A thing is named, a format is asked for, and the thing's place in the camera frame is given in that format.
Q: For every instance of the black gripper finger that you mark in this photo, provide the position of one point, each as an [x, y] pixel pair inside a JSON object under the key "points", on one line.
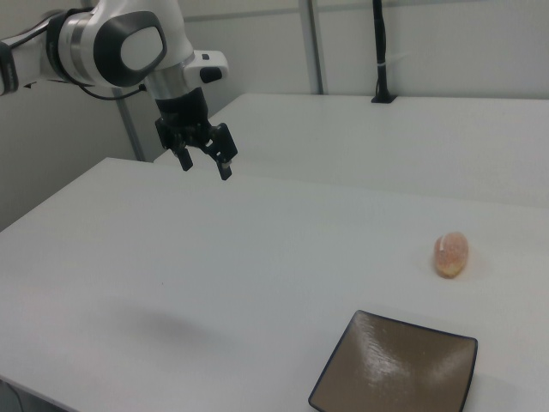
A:
{"points": [[182, 154], [223, 150]]}

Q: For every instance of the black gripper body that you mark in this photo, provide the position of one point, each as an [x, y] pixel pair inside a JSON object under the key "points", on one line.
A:
{"points": [[184, 111]]}

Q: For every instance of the brown square ceramic plate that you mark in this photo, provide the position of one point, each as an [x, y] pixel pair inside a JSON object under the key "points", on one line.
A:
{"points": [[399, 365]]}

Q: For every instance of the orange sugared bread roll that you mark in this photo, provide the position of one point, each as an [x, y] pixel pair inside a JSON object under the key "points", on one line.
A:
{"points": [[451, 255]]}

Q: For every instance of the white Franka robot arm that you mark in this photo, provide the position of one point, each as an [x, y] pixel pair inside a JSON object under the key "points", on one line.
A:
{"points": [[141, 47]]}

